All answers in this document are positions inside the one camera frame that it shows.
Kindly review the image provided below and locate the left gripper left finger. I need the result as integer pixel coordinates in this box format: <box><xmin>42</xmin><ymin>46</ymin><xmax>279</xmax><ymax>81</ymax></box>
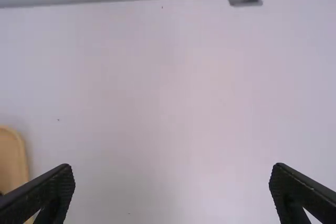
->
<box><xmin>0</xmin><ymin>163</ymin><xmax>76</xmax><ymax>224</ymax></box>

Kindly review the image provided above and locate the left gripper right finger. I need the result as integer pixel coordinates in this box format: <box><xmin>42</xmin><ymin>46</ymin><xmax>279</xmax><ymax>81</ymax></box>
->
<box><xmin>269</xmin><ymin>163</ymin><xmax>336</xmax><ymax>224</ymax></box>

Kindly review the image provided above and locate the tan tray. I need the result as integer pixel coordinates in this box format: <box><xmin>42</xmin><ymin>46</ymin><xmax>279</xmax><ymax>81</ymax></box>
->
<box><xmin>0</xmin><ymin>125</ymin><xmax>44</xmax><ymax>224</ymax></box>

